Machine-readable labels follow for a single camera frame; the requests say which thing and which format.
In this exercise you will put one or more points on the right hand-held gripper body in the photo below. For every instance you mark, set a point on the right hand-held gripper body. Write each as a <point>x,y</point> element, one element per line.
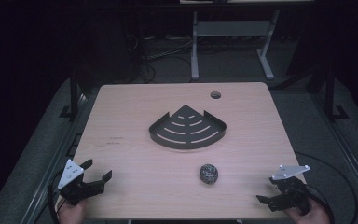
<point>292,189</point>

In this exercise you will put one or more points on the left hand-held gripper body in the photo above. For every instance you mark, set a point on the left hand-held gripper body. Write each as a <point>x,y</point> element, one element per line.
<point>70,173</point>

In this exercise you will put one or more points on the steel wool ball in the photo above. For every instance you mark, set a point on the steel wool ball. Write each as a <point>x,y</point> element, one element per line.
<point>208,173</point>

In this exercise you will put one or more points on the black metal corner shelf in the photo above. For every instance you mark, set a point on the black metal corner shelf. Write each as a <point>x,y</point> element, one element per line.
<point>186,132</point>

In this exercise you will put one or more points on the person's right hand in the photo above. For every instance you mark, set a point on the person's right hand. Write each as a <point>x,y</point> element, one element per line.
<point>313,215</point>

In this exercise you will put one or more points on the person's left hand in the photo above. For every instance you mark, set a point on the person's left hand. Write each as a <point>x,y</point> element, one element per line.
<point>72,214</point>

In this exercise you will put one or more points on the aluminium frame rail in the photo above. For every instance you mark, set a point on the aluminium frame rail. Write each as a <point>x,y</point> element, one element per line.
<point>51,168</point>
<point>348,152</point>

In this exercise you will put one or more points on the black metal post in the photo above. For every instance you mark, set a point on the black metal post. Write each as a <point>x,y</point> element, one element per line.
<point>73,96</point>
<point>329,93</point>

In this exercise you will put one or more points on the grey metal desk frame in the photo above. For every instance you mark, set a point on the grey metal desk frame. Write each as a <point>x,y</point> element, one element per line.
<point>230,29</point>

